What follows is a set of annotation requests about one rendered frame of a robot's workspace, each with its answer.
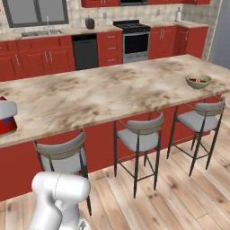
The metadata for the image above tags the beige bowl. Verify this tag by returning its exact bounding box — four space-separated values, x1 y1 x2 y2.
184 74 213 90

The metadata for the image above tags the grey fridge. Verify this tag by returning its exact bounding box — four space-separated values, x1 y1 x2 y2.
208 0 230 70

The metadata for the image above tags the red island cabinet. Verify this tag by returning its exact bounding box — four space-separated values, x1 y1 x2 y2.
0 94 224 202

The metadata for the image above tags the grey bar stool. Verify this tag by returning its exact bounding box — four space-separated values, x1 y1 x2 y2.
32 129 93 217
112 111 165 199
166 96 227 177

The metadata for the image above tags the red drawer cabinet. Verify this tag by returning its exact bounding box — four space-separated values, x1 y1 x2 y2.
97 31 124 67

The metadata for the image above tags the black dishwasher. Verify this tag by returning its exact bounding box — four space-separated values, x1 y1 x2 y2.
71 33 100 71

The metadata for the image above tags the steel oven with hob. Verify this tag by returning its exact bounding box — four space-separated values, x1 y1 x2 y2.
112 19 152 64

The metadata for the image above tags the red corner cupboard run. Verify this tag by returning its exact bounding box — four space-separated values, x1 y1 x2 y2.
148 25 209 60

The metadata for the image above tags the dark toaster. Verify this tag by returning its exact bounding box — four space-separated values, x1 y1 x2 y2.
84 17 96 31

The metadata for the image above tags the red sink cupboard run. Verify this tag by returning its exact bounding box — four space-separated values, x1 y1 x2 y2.
0 35 75 83

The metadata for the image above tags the red stand mixer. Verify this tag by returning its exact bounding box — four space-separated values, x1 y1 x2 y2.
0 96 18 137

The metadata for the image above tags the steel sink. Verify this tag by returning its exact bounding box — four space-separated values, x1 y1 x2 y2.
21 29 63 38

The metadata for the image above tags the steel tap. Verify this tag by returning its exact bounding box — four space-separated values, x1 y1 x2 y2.
45 15 51 34

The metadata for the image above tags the dark range hood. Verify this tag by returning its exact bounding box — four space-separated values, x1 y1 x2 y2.
119 0 149 7

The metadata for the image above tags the white paper towel roll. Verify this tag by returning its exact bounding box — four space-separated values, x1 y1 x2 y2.
175 6 182 22

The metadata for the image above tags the dark framed window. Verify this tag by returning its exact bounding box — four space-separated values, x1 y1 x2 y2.
2 0 70 29

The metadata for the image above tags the red wall cupboard run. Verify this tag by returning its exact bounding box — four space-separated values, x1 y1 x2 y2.
147 0 211 5

